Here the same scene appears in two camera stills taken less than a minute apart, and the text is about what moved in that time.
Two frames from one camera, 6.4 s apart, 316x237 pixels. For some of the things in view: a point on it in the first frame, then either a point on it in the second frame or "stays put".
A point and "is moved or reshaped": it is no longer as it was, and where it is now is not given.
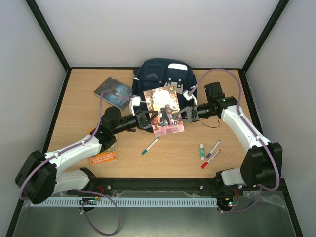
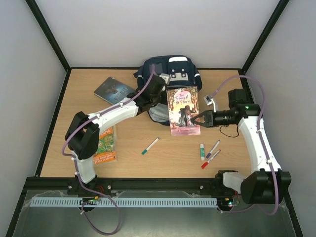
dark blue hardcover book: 116,92 stays put
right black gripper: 194,113 to 209,119
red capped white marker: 204,164 stays put
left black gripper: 141,120 to 162,101
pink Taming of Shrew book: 165,101 is moved or reshaped
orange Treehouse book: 108,155 stays put
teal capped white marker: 145,150 stays put
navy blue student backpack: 157,73 is moved or reshaped
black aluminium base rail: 157,186 stays put
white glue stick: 202,151 stays put
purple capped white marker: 209,154 stays put
